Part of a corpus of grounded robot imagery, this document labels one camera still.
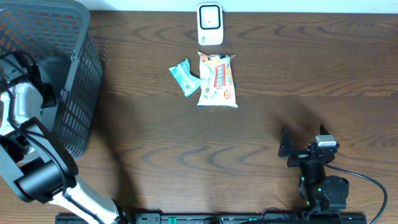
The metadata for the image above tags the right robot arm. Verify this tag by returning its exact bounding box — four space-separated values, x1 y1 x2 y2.
278 125 349 213

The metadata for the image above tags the white barcode scanner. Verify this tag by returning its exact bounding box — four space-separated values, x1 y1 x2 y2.
197 2 224 46

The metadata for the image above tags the grey plastic shopping basket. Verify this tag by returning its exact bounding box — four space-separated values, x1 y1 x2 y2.
1 0 103 159

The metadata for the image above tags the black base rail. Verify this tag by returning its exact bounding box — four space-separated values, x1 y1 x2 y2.
55 212 368 224

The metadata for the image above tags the yellow snack bag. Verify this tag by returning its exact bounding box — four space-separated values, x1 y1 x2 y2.
197 52 238 108

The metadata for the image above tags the light green wipes packet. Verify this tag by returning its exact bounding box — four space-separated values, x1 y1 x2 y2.
169 58 201 97

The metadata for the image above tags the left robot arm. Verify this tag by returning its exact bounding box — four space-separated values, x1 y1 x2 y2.
1 51 134 223

